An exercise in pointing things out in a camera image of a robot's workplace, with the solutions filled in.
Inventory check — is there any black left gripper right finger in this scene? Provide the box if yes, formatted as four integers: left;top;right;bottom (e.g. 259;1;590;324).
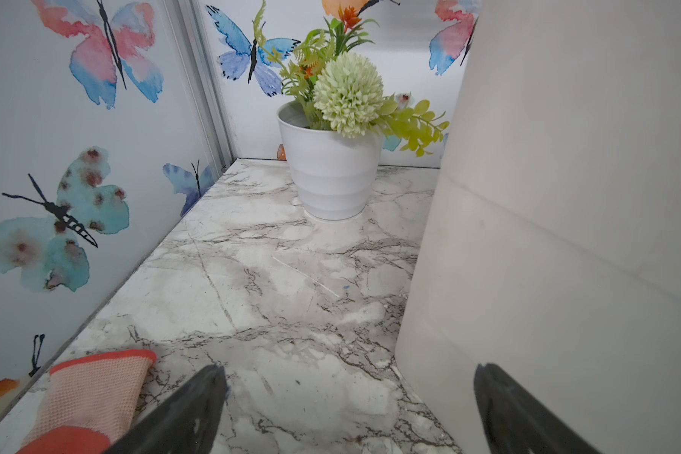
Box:
473;363;599;454

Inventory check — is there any white flower pot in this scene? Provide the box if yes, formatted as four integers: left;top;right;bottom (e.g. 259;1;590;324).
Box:
277;102;382;221

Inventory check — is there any red rubber glove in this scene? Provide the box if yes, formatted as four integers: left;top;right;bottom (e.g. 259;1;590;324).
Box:
19;349;156;453

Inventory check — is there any artificial green flower plant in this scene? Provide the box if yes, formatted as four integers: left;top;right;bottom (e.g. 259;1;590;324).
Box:
253;1;449;157

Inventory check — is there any white drawer cabinet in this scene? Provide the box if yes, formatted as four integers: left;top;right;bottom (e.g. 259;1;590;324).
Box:
395;1;681;453

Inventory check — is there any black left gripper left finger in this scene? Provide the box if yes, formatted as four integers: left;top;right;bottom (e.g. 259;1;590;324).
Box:
107;364;228;454

